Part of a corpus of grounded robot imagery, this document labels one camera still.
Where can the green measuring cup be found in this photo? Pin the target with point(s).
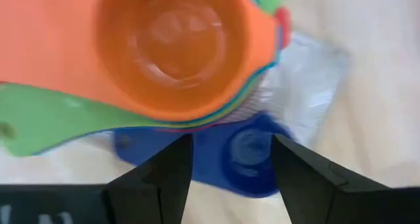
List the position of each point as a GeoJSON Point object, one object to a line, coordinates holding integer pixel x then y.
{"type": "Point", "coordinates": [49, 119]}

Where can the red measuring cup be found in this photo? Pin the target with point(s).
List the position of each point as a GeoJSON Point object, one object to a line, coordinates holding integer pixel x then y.
{"type": "Point", "coordinates": [285, 23]}

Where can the clear plastic basket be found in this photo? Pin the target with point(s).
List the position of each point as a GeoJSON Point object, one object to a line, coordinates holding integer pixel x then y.
{"type": "Point", "coordinates": [305, 86]}

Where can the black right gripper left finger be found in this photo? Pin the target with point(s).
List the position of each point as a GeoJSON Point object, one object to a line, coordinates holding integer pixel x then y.
{"type": "Point", "coordinates": [157, 191]}

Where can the orange measuring cup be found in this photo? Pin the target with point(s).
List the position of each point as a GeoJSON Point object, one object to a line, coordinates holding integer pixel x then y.
{"type": "Point", "coordinates": [177, 53]}

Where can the small navy measuring cup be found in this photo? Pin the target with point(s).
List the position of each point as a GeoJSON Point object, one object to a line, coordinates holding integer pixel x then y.
{"type": "Point", "coordinates": [210, 158]}

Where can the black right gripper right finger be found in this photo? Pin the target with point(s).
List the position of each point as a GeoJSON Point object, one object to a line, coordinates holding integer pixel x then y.
{"type": "Point", "coordinates": [315, 191]}

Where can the light blue measuring cup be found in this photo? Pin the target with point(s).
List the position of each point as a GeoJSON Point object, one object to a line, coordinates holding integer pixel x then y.
{"type": "Point", "coordinates": [259, 82]}

